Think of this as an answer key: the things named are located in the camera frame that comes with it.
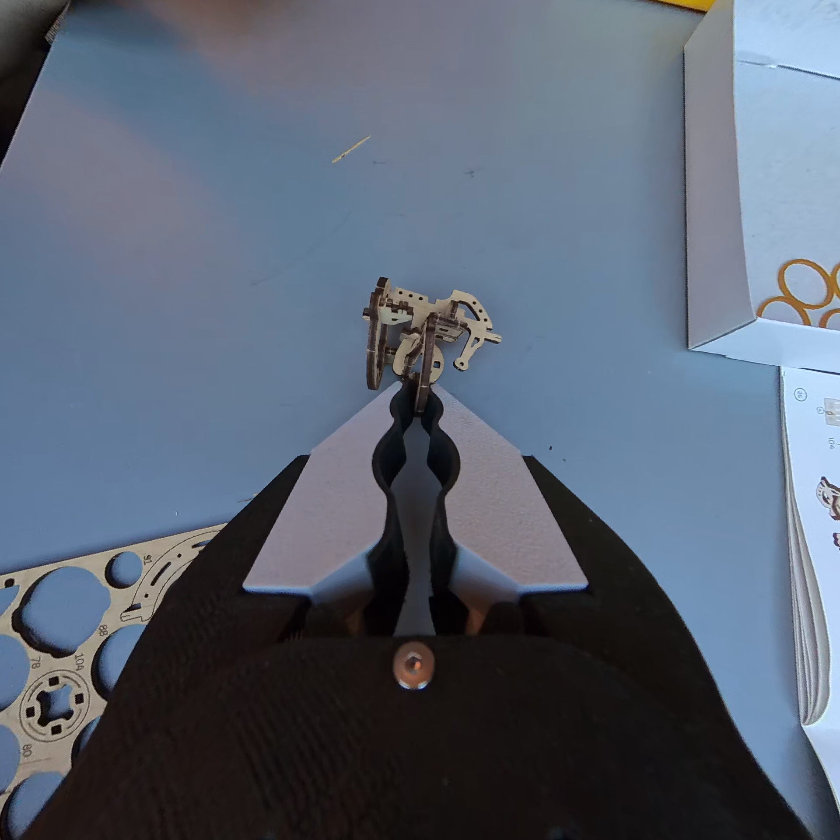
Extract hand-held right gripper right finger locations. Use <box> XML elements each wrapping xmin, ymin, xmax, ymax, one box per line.
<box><xmin>415</xmin><ymin>382</ymin><xmax>590</xmax><ymax>637</ymax></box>

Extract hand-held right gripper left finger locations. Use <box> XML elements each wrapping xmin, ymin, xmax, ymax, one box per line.
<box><xmin>241</xmin><ymin>381</ymin><xmax>421</xmax><ymax>637</ymax></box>

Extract small wooden model assembly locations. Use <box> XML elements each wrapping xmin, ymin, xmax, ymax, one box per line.
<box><xmin>361</xmin><ymin>277</ymin><xmax>503</xmax><ymax>414</ymax></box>

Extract laser-cut wooden parts sheet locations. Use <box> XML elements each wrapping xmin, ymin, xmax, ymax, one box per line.
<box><xmin>0</xmin><ymin>521</ymin><xmax>231</xmax><ymax>840</ymax></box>

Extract open instruction booklet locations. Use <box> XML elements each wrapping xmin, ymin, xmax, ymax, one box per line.
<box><xmin>780</xmin><ymin>366</ymin><xmax>840</xmax><ymax>798</ymax></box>

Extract orange rubber bands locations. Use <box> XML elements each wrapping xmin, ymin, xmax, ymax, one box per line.
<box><xmin>756</xmin><ymin>259</ymin><xmax>840</xmax><ymax>332</ymax></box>

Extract white cardboard box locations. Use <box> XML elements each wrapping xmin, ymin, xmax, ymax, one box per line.
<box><xmin>684</xmin><ymin>0</ymin><xmax>840</xmax><ymax>375</ymax></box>

